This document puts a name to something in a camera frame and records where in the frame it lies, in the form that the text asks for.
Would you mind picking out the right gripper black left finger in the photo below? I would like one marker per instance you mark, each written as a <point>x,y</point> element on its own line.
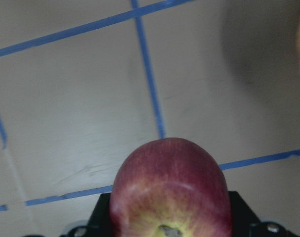
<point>99,224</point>

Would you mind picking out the red apple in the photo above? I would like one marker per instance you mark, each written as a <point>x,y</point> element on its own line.
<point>172,184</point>

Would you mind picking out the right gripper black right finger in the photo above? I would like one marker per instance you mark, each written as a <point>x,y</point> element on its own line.
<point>242,215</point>

